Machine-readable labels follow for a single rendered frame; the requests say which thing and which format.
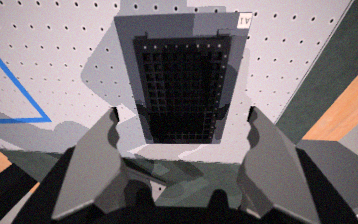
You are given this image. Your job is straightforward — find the light grey rectangular mat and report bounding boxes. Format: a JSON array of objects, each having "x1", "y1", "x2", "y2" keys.
[{"x1": 0, "y1": 0, "x2": 354, "y2": 164}]

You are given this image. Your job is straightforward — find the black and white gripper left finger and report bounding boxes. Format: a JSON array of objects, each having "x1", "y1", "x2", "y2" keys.
[{"x1": 11, "y1": 107, "x2": 129, "y2": 224}]

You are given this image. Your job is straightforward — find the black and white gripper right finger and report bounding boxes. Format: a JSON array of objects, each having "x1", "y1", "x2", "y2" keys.
[{"x1": 236, "y1": 106, "x2": 358, "y2": 224}]

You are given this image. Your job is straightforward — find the blue tape outline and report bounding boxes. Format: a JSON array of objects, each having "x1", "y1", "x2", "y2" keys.
[{"x1": 0, "y1": 59, "x2": 52, "y2": 124}]

